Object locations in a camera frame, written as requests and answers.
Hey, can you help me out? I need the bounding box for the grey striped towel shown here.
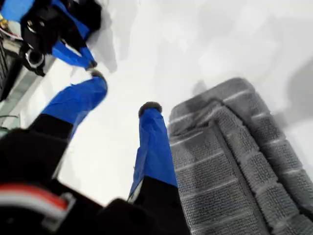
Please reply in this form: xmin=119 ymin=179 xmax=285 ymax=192
xmin=168 ymin=77 xmax=313 ymax=235

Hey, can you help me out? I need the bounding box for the black grid crate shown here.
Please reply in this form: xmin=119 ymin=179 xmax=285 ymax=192
xmin=0 ymin=36 xmax=22 ymax=101

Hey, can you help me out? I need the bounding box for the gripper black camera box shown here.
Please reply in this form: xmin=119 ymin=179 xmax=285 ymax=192
xmin=19 ymin=45 xmax=47 ymax=76

